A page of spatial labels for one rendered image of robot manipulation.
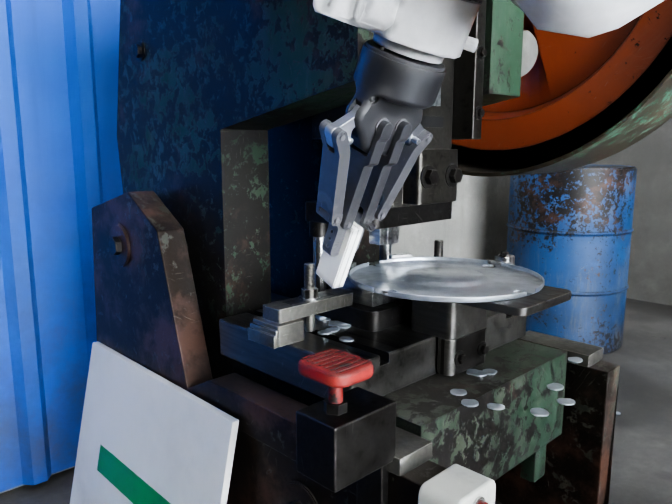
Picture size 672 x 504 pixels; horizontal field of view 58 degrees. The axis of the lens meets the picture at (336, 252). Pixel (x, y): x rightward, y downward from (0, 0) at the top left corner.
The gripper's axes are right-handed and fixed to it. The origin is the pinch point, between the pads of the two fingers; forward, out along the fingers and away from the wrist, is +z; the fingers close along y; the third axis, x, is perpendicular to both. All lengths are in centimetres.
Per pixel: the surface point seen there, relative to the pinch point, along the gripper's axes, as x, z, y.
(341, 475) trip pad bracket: -11.8, 19.2, -2.1
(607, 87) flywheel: 11, -17, 66
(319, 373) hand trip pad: -5.4, 10.6, -3.1
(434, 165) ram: 14.7, -1.7, 31.1
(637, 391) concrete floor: 4, 97, 207
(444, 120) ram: 20.4, -6.5, 37.3
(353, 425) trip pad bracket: -9.8, 14.9, -0.4
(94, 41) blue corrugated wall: 140, 21, 32
